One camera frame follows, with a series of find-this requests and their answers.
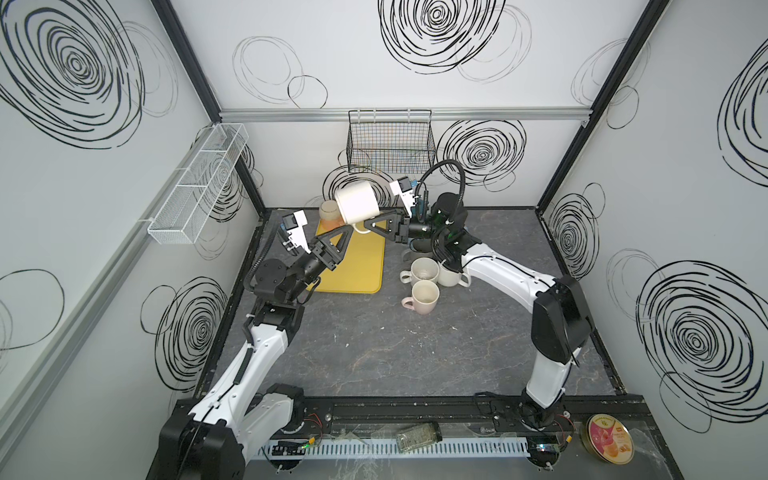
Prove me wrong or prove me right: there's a grey tall mug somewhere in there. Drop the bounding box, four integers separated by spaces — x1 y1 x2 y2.
401 239 434 262

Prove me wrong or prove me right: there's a yellow plastic tray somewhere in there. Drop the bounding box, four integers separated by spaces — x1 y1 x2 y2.
317 231 386 294

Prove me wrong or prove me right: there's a white mug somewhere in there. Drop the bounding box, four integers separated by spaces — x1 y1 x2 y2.
335 180 380 235

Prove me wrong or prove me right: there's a beige speckled mug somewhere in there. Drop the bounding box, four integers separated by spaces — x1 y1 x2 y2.
400 258 440 285

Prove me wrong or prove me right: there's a cream mug with handle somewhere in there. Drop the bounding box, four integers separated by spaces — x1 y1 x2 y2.
437 261 472 288

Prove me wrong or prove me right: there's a pink mug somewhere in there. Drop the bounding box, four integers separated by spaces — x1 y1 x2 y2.
401 280 440 315

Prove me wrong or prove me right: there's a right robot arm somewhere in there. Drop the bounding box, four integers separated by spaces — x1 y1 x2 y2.
360 193 595 430

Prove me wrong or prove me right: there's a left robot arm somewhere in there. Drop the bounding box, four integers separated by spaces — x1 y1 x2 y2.
149 226 353 479

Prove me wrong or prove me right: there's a clear plastic packet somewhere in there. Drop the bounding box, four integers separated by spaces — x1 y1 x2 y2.
395 422 443 453

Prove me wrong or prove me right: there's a pink orange round tin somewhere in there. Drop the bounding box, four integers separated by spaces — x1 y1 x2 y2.
581 414 635 465

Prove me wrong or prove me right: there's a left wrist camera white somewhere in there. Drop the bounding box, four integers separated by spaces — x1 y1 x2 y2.
281 210 310 256

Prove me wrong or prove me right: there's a black corrugated cable left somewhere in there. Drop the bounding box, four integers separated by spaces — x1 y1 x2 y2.
242 224 283 295

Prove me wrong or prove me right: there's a black corrugated cable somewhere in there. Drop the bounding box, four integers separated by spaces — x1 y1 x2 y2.
415 159 468 211
242 224 283 295

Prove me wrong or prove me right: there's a black corrugated cable right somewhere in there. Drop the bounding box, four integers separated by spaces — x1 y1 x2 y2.
415 159 468 211

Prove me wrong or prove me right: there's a black wire wall basket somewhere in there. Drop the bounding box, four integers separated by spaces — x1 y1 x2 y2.
345 109 437 175

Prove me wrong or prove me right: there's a white wire wall shelf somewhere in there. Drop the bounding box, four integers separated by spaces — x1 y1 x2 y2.
148 123 249 245

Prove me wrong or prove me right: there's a white slotted cable duct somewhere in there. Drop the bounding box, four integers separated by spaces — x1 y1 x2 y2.
252 437 530 461

